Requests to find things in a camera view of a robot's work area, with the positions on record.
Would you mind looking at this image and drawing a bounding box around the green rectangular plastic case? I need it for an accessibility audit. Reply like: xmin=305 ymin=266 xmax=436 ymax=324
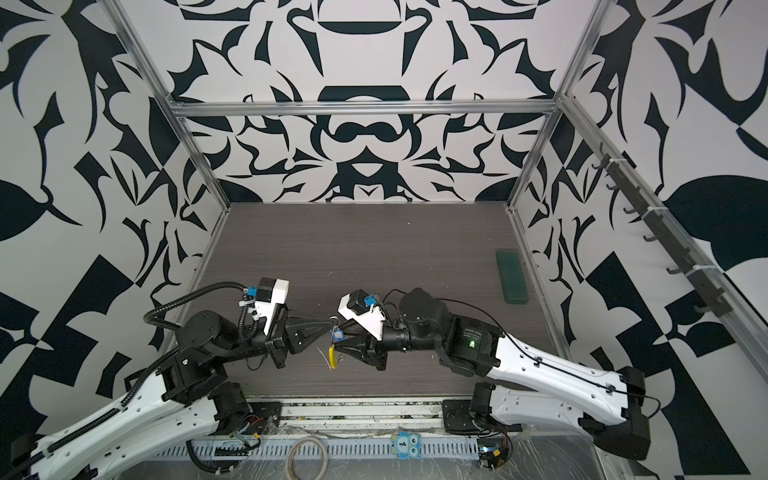
xmin=495 ymin=249 xmax=529 ymax=305

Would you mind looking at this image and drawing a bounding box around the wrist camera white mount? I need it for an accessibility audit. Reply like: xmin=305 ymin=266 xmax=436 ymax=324
xmin=338 ymin=289 xmax=386 ymax=340
xmin=238 ymin=277 xmax=290 ymax=335

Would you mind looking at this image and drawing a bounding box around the blue monster sticker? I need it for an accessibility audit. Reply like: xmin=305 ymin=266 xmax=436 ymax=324
xmin=391 ymin=431 xmax=422 ymax=460

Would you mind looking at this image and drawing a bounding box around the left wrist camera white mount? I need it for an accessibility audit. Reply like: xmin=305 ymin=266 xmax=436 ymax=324
xmin=238 ymin=277 xmax=290 ymax=335

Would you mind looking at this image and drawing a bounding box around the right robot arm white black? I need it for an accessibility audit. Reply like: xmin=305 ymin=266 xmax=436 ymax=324
xmin=334 ymin=288 xmax=651 ymax=461

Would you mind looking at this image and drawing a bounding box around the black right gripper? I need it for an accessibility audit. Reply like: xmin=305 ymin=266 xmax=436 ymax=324
xmin=333 ymin=314 xmax=449 ymax=370

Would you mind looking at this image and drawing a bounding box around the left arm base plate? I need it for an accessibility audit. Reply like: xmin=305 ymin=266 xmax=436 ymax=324
xmin=219 ymin=400 xmax=283 ymax=436

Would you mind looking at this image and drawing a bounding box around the yellow key tag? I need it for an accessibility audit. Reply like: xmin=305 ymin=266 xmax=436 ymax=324
xmin=328 ymin=344 xmax=338 ymax=370

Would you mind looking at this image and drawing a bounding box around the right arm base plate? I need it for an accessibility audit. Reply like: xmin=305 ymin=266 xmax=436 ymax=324
xmin=441 ymin=399 xmax=490 ymax=435

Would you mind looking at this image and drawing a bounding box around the white tape roll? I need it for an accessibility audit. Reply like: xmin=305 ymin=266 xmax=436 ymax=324
xmin=283 ymin=436 xmax=330 ymax=480

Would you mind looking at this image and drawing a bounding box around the blue key tag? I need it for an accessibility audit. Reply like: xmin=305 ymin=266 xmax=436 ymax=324
xmin=332 ymin=329 xmax=346 ymax=343

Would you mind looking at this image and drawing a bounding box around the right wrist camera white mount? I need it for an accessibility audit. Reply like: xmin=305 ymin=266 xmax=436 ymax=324
xmin=338 ymin=289 xmax=386 ymax=340

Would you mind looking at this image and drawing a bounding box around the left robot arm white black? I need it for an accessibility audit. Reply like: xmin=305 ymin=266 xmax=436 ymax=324
xmin=4 ymin=308 xmax=332 ymax=479

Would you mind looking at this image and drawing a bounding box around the metal keyring with keys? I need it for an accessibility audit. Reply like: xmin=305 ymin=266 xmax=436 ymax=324
xmin=328 ymin=316 xmax=346 ymax=371

